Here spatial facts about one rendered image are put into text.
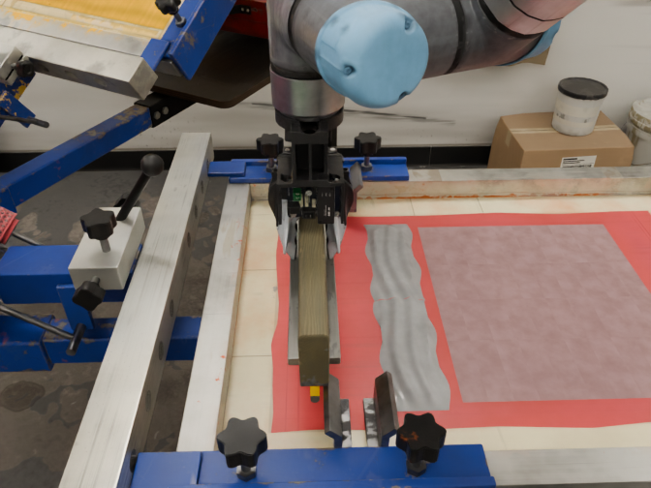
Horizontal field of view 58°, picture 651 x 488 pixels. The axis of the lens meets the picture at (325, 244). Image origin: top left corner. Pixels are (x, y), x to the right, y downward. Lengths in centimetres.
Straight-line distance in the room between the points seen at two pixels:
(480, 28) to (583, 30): 247
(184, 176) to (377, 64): 54
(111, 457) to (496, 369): 44
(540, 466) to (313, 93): 42
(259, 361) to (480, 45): 44
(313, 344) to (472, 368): 25
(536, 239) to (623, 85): 224
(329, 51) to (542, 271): 55
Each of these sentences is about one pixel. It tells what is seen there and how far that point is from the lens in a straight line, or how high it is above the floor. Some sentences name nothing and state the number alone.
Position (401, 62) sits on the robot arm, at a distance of 46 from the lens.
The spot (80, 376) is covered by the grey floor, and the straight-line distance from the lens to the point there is 212.
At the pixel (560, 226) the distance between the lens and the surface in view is 102.
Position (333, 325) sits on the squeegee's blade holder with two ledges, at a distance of 66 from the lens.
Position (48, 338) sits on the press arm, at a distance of 90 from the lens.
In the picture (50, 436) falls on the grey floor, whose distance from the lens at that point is 200.
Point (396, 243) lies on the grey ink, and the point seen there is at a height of 96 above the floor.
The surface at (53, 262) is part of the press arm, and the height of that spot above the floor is 104.
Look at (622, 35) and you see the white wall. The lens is 306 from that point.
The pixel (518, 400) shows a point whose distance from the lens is 74.
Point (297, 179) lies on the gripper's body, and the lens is 61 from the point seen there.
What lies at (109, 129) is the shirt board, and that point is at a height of 92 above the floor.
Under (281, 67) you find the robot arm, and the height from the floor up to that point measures 131.
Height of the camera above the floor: 151
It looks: 38 degrees down
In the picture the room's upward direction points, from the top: straight up
